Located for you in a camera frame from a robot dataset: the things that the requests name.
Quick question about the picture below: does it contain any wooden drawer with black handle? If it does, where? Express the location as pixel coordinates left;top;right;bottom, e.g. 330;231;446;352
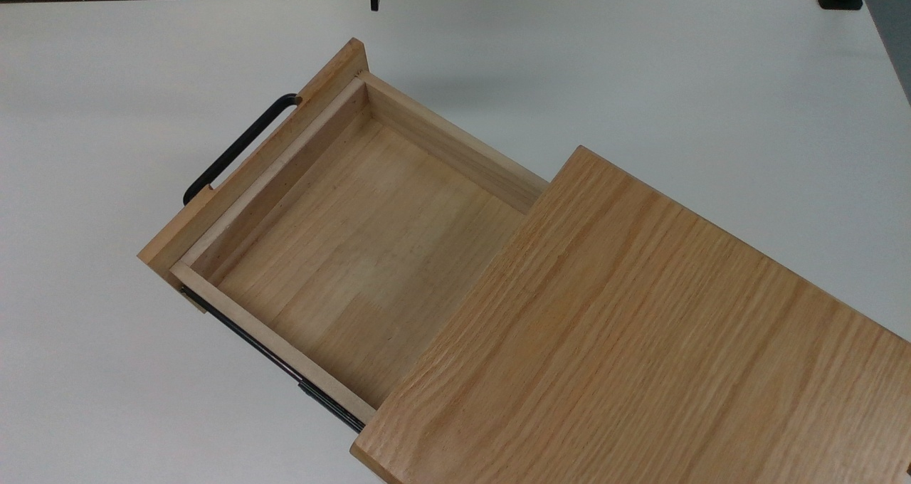
137;38;550;428

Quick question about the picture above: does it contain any wooden cabinet box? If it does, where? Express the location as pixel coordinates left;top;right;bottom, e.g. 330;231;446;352
351;145;911;484

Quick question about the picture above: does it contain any black metal drawer handle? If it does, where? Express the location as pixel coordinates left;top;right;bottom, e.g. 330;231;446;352
182;93;302;207

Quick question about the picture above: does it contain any black drawer slide rail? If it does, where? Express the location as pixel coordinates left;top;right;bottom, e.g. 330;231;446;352
179;287;367;433

